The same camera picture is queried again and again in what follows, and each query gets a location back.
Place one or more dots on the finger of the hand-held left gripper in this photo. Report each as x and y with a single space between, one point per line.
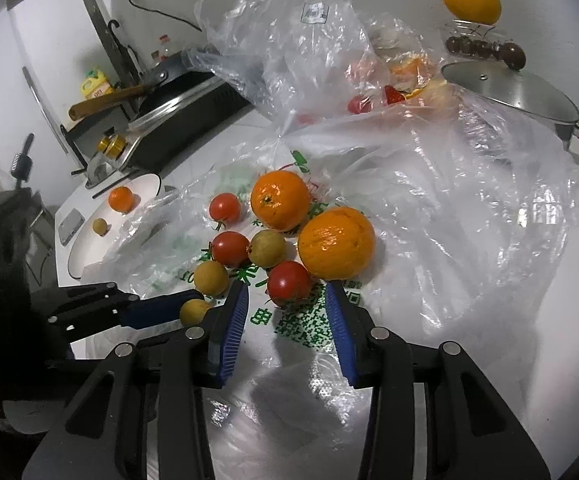
159 307

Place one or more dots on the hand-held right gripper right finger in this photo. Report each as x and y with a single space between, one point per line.
339 335

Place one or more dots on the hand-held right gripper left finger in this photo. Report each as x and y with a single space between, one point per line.
232 332

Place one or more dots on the yellow-brown longan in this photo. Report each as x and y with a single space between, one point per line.
100 226
267 248
211 277
194 311

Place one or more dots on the red cherry tomato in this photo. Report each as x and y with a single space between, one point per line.
229 248
289 282
224 207

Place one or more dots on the white round plate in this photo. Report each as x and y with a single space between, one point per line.
89 252

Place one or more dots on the large orange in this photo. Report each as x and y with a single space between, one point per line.
337 242

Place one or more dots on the green printed plastic bag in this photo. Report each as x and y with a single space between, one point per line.
289 337

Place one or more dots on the grey smartphone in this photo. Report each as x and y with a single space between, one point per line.
71 225

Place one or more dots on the small orange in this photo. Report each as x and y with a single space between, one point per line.
121 199

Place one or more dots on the black brush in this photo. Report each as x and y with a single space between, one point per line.
22 160

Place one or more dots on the black chopstick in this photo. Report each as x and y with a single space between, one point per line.
111 189

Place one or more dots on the medium orange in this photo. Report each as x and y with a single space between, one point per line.
279 200

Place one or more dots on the yellow round cap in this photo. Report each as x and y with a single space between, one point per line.
103 142
118 149

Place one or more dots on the induction cooker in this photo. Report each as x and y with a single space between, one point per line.
189 120

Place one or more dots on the yellow oil bottle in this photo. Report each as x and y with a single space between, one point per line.
94 85

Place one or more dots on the red capped bottle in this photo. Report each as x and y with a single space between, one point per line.
165 47

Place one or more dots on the black hooked utensil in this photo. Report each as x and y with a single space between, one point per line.
118 45

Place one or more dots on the orange peel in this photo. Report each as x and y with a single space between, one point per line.
412 72

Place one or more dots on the steel pot lid brown knob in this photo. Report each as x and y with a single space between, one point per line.
509 92

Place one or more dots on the clear plastic bag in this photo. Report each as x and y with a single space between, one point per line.
279 25

